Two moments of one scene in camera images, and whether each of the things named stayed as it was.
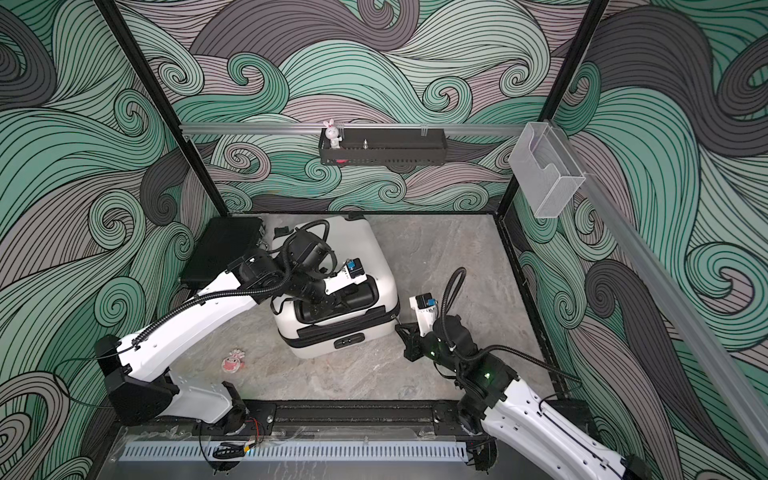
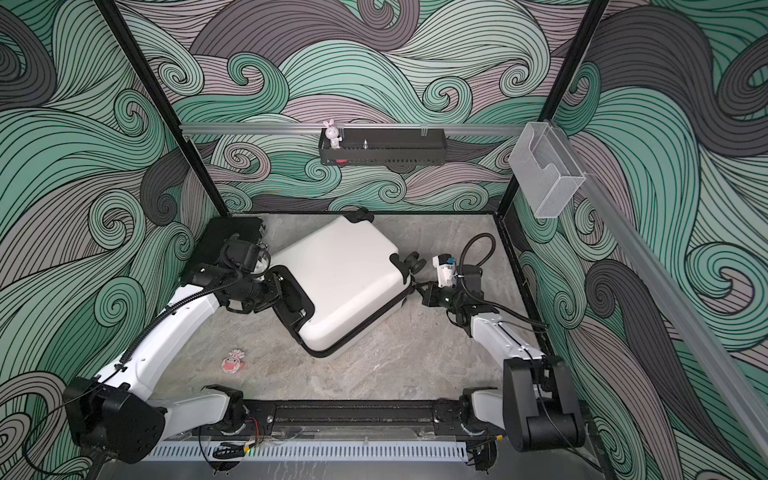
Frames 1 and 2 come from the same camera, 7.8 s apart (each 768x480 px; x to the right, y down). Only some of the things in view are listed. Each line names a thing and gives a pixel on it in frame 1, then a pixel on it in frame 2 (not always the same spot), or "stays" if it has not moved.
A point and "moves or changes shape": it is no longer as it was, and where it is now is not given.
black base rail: (440, 418) stays
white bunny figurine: (332, 133) stays
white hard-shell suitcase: (358, 315) moves or changes shape
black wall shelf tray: (385, 147) stays
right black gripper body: (431, 346) → (448, 296)
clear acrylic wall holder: (546, 169) stays
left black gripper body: (312, 292) → (259, 295)
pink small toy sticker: (233, 363) stays
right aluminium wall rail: (695, 330) stays
